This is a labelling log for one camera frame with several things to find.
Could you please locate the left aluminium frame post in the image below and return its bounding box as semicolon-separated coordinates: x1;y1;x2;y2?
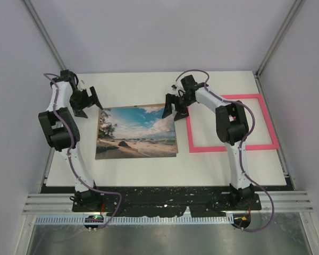
21;0;68;71

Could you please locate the right aluminium frame post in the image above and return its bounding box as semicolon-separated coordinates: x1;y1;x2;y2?
254;0;305;79

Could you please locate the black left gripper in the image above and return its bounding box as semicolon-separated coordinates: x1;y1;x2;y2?
71;87;103;118

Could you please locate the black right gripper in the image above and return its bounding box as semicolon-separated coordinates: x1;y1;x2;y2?
162;93;194;122

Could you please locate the pink picture frame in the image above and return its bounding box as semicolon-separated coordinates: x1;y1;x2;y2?
186;93;280;153

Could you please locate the beach photo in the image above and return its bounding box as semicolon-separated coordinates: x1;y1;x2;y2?
95;106;178;160

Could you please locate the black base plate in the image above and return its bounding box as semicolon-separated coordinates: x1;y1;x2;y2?
70;186;262;218

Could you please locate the aluminium frame post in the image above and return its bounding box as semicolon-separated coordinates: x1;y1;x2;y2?
21;0;68;71
254;0;305;79

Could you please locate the slotted cable duct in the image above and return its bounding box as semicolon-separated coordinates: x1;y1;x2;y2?
35;214;233;225

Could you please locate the brown frame backing board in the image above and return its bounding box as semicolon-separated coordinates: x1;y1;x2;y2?
95;104;179;160

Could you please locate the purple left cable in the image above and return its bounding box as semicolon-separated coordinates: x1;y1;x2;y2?
44;73;123;231

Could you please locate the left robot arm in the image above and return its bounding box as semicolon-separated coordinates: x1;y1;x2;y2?
38;70;103;211

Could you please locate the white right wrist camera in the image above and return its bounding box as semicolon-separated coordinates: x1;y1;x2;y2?
171;83;181;92

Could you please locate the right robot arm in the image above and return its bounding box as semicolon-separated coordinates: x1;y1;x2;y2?
162;75;255;209

